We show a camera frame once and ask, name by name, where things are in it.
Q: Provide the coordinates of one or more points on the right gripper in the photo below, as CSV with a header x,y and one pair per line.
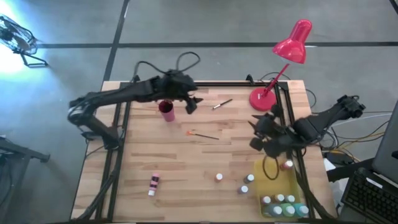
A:
x,y
278,138

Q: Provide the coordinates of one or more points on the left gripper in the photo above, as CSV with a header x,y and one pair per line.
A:
x,y
175,85

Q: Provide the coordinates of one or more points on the red plastic cup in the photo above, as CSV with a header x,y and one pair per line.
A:
x,y
168,113

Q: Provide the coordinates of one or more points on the black paintbrush gold ferrule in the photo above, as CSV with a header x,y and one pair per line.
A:
x,y
202,135

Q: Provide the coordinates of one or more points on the red orange paint bottle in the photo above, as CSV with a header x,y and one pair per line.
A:
x,y
287,165

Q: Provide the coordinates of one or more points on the deep blue paint bottle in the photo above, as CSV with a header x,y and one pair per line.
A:
x,y
248,179

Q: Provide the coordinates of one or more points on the light blue paint bottle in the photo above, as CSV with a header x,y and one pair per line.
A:
x,y
243,190

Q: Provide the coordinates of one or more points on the ochre yellow paint bottle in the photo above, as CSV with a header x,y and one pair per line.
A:
x,y
279,198

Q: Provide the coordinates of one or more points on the large green bottle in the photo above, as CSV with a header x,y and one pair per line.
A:
x,y
289,210

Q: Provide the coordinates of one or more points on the pink paint bottle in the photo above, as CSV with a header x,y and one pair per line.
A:
x,y
154,183

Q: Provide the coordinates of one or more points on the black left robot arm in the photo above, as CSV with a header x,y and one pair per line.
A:
x,y
109,96

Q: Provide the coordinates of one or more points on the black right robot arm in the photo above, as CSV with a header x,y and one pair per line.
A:
x,y
329,119

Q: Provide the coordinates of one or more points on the yellow translucent tray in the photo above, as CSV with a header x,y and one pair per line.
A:
x,y
273,186

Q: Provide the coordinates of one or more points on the black power adapter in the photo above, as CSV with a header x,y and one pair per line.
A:
x,y
339,158

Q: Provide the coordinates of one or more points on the red desk lamp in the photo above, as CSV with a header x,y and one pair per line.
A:
x,y
293,46

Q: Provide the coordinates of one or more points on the black keyboard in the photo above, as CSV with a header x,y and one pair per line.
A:
x,y
367,196

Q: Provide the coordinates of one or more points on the operator computer monitor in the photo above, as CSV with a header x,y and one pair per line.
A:
x,y
387,149

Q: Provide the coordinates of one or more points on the black equipment stand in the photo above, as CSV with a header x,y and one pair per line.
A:
x,y
18,149

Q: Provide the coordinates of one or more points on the black aluminium frame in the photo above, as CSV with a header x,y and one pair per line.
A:
x,y
217,84

